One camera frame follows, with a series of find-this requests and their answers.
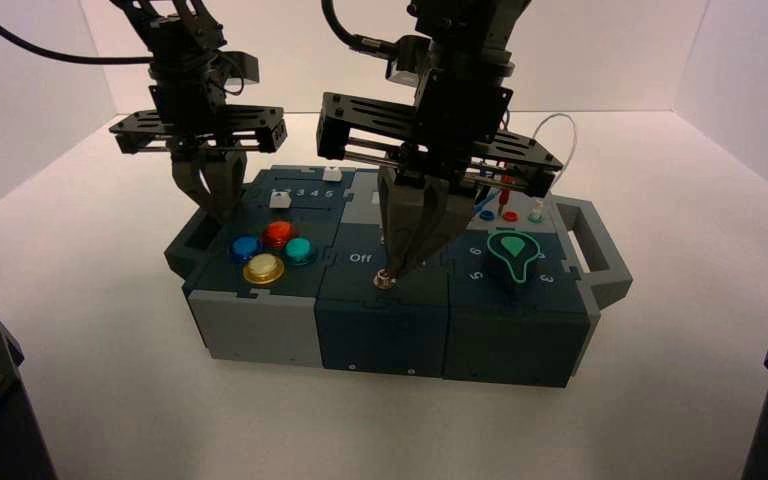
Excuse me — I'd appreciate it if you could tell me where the green outlined dial knob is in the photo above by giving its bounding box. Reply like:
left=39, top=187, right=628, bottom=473
left=485, top=229, right=546, bottom=293

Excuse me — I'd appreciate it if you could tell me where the white jumper cable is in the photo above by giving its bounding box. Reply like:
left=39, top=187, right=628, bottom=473
left=526, top=112, right=579, bottom=225

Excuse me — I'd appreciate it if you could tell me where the blue jumper cable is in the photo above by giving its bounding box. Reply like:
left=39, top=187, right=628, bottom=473
left=473, top=188, right=498, bottom=223

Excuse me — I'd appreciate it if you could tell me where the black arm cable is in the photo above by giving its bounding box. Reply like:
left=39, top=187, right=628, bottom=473
left=320, top=0, right=400, bottom=54
left=0, top=0, right=155, bottom=66

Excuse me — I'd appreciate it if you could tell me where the dark blue grey control box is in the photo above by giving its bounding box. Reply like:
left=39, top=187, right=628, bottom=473
left=163, top=164, right=634, bottom=390

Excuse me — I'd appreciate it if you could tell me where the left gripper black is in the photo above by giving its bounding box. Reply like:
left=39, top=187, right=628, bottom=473
left=108, top=79, right=288, bottom=225

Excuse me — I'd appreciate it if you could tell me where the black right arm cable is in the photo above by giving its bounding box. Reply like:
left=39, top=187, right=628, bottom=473
left=320, top=0, right=400, bottom=54

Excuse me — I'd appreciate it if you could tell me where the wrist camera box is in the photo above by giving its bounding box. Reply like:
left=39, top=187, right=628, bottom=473
left=383, top=36, right=436, bottom=87
left=214, top=51, right=261, bottom=91

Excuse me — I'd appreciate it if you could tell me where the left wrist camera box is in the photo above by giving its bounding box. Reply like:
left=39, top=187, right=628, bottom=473
left=214, top=51, right=261, bottom=91

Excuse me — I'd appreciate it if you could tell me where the blue push button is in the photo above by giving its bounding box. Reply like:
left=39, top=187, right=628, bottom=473
left=229, top=235, right=263, bottom=264

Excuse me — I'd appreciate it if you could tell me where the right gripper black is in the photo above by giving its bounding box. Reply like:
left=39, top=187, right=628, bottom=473
left=316, top=66, right=564, bottom=278

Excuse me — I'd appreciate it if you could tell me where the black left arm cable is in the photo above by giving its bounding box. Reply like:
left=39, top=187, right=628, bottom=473
left=0, top=0, right=155, bottom=66

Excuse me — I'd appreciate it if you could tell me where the teal push button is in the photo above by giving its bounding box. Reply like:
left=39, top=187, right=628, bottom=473
left=283, top=237, right=318, bottom=267

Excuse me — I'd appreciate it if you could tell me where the red push button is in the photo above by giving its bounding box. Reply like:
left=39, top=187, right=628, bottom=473
left=261, top=220, right=298, bottom=250

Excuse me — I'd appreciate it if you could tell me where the yellow push button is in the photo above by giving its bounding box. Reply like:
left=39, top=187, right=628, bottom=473
left=242, top=253, right=286, bottom=286

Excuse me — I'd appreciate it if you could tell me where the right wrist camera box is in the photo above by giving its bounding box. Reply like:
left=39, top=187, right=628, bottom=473
left=383, top=36, right=436, bottom=87

